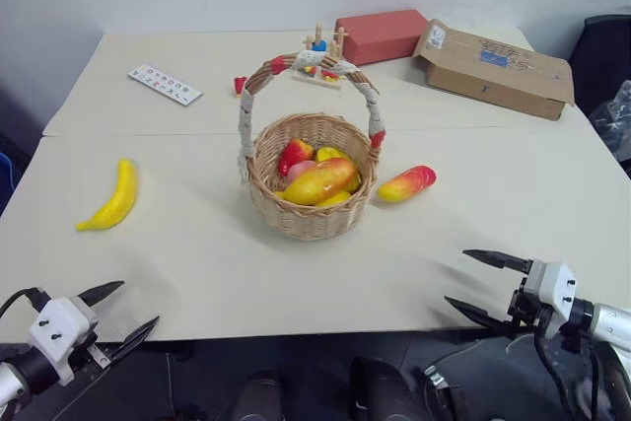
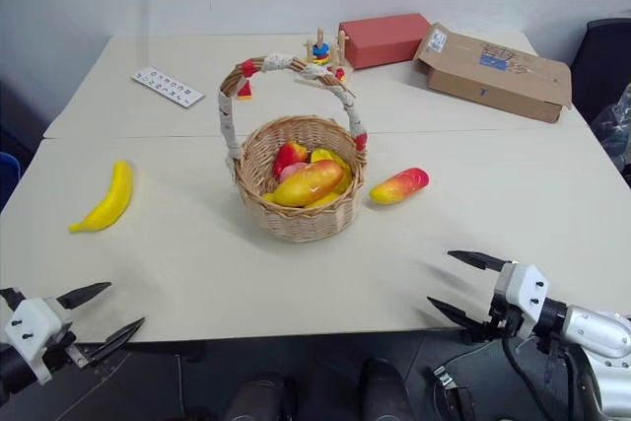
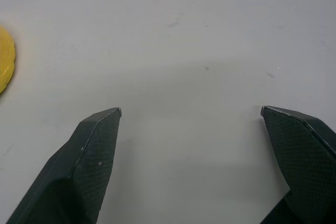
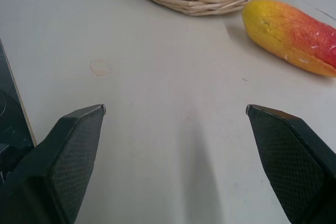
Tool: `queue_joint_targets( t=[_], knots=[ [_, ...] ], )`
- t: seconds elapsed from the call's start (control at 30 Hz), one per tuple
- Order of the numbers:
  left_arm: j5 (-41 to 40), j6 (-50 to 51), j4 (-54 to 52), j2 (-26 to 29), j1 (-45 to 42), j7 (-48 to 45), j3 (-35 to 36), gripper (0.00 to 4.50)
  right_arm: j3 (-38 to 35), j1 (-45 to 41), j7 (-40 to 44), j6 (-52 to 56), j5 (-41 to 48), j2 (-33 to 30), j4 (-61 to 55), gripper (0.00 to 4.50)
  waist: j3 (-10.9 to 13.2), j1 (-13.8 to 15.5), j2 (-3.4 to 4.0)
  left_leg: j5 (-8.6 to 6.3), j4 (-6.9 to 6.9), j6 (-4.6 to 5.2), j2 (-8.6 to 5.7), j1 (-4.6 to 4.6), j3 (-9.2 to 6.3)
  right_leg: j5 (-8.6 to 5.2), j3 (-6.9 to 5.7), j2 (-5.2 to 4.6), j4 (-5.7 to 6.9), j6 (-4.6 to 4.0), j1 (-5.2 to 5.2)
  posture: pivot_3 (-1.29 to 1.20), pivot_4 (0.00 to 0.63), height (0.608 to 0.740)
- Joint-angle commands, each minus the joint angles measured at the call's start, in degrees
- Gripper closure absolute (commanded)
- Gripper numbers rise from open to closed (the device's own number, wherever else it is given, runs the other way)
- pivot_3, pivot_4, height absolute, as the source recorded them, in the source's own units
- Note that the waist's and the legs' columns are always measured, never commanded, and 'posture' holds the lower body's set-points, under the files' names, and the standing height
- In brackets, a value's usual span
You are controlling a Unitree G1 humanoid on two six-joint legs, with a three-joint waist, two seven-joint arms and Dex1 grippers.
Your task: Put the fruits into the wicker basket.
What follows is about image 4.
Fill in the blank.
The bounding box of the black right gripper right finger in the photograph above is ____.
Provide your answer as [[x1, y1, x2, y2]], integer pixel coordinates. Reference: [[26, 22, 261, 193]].
[[245, 104, 336, 224]]

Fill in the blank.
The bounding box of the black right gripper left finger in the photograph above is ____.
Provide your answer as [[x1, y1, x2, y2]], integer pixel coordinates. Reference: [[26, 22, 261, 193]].
[[0, 104, 106, 224]]

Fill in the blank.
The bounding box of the yellow red mango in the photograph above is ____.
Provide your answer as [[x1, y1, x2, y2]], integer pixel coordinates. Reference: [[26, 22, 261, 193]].
[[241, 0, 336, 78]]

